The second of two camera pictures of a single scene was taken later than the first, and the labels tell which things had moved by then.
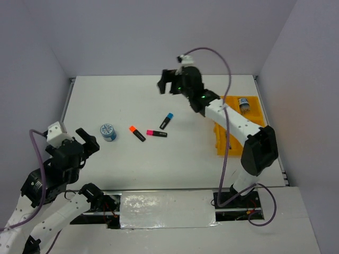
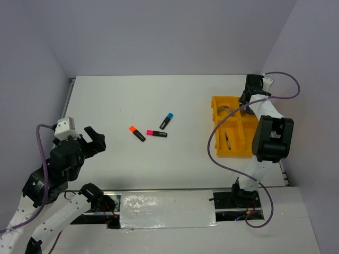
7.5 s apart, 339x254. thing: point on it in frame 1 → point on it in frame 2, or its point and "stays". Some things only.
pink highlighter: x=156 y=133 stays
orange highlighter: x=133 y=129 stays
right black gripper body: x=187 y=91 → x=241 y=99
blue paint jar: x=108 y=132 → x=248 y=110
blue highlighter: x=166 y=120 stays
